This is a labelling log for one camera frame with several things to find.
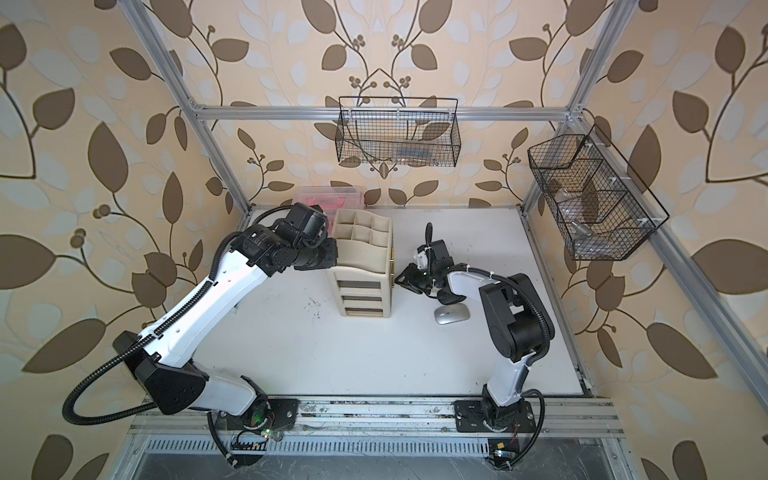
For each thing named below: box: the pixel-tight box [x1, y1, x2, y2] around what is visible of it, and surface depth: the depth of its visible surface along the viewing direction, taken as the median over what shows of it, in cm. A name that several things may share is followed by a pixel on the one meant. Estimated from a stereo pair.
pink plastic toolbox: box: [294, 186, 365, 225], surface depth 115 cm
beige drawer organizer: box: [326, 209, 395, 318], surface depth 80 cm
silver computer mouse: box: [434, 303, 470, 325], surface depth 93 cm
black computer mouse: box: [437, 288, 467, 305], surface depth 96 cm
